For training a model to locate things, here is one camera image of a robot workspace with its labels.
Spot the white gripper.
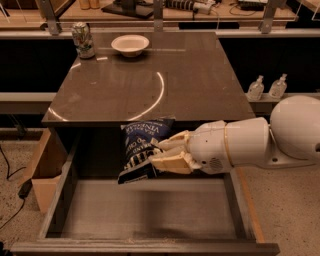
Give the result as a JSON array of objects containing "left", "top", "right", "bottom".
[{"left": 149, "top": 121, "right": 232, "bottom": 174}]

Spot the blue chip bag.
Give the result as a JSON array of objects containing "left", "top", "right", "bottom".
[{"left": 118, "top": 118, "right": 174, "bottom": 184}]

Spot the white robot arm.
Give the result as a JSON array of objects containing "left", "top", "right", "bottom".
[{"left": 150, "top": 95, "right": 320, "bottom": 174}]

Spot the open grey top drawer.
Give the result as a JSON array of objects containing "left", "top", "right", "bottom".
[{"left": 12, "top": 129, "right": 280, "bottom": 256}]

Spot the grey drawer cabinet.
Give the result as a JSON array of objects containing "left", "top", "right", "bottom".
[{"left": 43, "top": 32, "right": 254, "bottom": 177}]

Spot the clear sanitizer bottle right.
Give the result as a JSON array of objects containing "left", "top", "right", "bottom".
[{"left": 269, "top": 74, "right": 287, "bottom": 99}]

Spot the white paper bowl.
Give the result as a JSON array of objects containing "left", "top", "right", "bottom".
[{"left": 111, "top": 35, "right": 149, "bottom": 57}]

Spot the cardboard box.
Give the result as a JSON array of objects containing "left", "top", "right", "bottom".
[{"left": 19, "top": 129, "right": 67, "bottom": 213}]

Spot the power strip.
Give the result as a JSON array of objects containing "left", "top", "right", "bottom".
[{"left": 165, "top": 0, "right": 212, "bottom": 15}]

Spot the black monitor base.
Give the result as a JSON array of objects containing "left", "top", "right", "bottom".
[{"left": 101, "top": 0, "right": 153, "bottom": 19}]

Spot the green white soda can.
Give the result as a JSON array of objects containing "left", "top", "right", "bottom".
[{"left": 72, "top": 22, "right": 95, "bottom": 59}]

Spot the black power adapter cable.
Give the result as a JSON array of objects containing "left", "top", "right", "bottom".
[{"left": 0, "top": 146, "right": 33, "bottom": 231}]

